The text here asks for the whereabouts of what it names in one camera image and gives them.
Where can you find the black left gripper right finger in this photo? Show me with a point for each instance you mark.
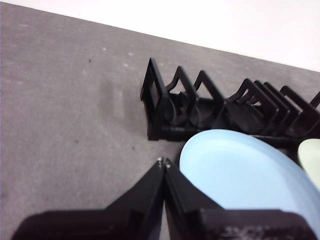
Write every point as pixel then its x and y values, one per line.
pixel 200 222

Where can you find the blue round plate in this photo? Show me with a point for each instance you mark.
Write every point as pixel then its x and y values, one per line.
pixel 237 175

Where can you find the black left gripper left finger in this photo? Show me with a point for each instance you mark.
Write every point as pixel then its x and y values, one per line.
pixel 135 215

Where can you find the pale green round plate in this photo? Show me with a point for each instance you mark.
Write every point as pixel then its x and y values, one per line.
pixel 311 160

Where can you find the black plate rack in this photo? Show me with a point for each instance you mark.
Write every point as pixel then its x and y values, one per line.
pixel 153 117

